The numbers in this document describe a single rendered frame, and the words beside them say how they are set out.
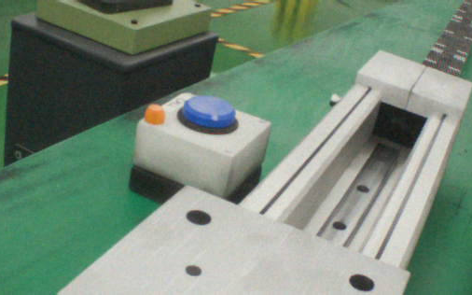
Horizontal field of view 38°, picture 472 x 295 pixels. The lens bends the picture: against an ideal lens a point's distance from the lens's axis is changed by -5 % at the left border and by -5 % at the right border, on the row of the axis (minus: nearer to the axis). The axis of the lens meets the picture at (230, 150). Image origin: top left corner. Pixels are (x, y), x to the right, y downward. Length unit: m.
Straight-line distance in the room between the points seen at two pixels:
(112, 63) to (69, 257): 0.37
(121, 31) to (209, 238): 0.56
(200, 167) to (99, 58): 0.34
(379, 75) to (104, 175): 0.25
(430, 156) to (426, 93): 0.11
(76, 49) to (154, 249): 0.58
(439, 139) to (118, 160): 0.26
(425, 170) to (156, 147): 0.20
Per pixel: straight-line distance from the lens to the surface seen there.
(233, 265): 0.28
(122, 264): 0.27
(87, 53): 0.84
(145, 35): 0.84
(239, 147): 0.52
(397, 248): 0.40
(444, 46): 1.05
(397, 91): 0.62
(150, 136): 0.53
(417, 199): 0.46
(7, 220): 0.51
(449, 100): 0.63
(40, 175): 0.57
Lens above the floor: 1.07
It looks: 27 degrees down
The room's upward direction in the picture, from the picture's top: 12 degrees clockwise
